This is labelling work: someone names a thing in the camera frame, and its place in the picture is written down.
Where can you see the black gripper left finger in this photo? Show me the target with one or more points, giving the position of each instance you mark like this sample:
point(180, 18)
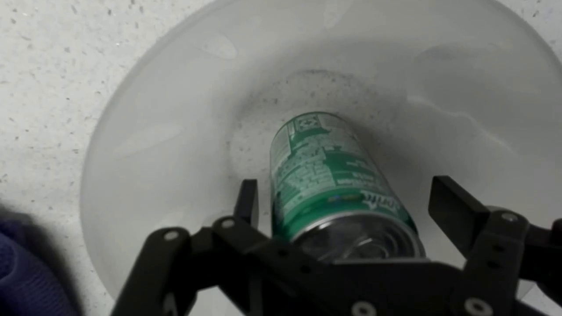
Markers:
point(256, 275)

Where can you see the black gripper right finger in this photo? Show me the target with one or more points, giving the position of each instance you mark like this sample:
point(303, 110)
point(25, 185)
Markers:
point(501, 248)

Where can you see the translucent plastic bowl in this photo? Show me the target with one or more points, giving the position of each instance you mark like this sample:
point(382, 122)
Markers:
point(436, 87)

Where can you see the green soda can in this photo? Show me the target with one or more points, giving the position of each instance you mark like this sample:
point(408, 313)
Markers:
point(331, 199)

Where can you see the blue cloth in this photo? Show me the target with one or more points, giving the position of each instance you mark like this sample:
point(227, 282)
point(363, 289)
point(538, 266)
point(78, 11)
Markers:
point(29, 287)

